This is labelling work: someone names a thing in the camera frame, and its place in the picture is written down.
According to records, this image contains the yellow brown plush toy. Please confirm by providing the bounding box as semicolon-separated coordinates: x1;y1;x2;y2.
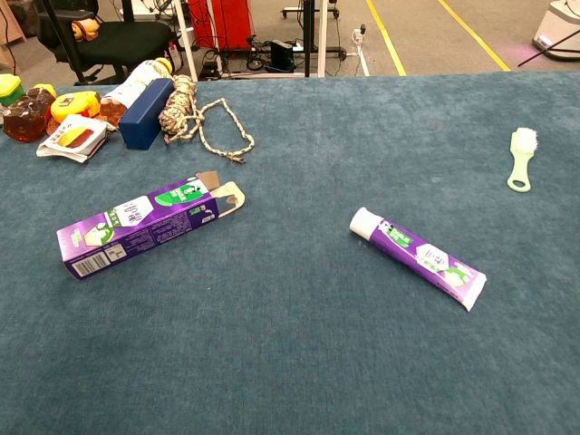
71;18;101;43

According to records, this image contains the blue carpet table mat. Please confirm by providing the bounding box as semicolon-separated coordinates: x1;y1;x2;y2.
0;71;580;435

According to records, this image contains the white snack packet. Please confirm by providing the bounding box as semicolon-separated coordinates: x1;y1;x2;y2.
35;113;109;163

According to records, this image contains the yellow lidded jar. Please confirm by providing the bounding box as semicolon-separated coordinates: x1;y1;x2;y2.
50;90;101;123

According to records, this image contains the black office chair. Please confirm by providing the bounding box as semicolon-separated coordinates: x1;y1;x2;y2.
35;0;176;85

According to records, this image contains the white power strip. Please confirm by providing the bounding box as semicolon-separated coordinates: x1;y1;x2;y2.
352;24;371;76

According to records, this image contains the white machine base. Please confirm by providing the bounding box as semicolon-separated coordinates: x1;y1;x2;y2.
530;0;580;63

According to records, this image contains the red cabinet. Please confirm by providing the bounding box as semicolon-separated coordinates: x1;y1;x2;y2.
188;0;255;51

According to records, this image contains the black box device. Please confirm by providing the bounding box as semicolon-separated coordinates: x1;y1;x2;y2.
270;39;295;72

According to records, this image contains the white metal frame leg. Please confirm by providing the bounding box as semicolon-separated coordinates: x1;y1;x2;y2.
174;0;200;82

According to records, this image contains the mint green scrubbing brush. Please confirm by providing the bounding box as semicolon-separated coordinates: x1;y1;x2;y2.
506;127;539;194

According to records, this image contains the purple toothpaste carton box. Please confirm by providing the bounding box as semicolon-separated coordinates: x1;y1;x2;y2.
56;170;247;281

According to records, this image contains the thin black rod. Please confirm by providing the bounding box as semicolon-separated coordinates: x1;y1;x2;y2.
518;34;580;68

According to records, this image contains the black light stand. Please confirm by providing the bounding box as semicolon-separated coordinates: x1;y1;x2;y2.
40;0;87;85

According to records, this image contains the yellow lidded green container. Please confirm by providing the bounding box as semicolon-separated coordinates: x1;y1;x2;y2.
0;73;24;108

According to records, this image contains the amber honey bottle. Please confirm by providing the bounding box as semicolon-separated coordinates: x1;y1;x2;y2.
3;83;58;142

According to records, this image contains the black cable bundle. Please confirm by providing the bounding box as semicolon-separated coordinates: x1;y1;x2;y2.
198;34;273;74

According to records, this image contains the braided beige rope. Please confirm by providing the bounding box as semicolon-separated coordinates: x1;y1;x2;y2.
158;74;256;164

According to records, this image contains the black tripod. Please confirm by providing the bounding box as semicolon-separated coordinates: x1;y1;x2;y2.
303;0;317;78

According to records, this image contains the white drink bottle yellow cap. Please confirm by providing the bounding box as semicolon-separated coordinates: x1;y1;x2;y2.
99;57;174;128

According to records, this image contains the purple white toothpaste tube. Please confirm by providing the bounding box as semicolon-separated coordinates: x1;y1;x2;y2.
349;207;488;313

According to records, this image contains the navy blue rectangular box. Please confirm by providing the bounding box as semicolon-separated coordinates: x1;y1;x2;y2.
119;77;176;150

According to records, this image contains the white upright post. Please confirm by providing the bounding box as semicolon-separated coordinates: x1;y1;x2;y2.
316;0;328;78

